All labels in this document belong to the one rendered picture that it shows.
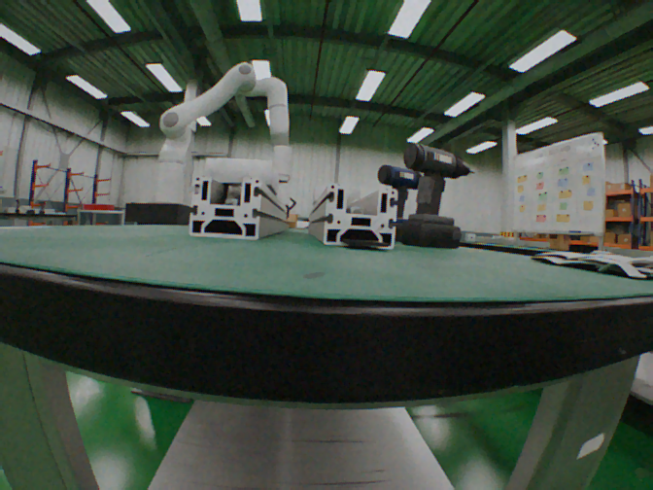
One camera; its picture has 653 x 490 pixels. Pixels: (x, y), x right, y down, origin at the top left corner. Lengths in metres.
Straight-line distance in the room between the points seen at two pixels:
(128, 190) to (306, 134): 7.71
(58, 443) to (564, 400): 0.49
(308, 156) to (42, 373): 12.34
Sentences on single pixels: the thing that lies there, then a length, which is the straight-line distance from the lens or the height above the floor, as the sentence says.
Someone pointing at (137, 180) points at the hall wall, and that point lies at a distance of 14.08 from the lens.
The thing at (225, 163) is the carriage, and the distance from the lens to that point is 0.53.
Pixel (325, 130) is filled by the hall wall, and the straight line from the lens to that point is 12.80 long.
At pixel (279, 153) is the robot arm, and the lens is 1.43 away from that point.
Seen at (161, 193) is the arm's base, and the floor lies 0.90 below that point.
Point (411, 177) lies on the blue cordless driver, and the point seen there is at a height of 0.97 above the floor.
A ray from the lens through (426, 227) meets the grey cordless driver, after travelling 0.66.
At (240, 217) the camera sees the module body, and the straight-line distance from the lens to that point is 0.44.
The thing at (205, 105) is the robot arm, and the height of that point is 1.31.
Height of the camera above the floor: 0.80
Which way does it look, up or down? 3 degrees down
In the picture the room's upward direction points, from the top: 4 degrees clockwise
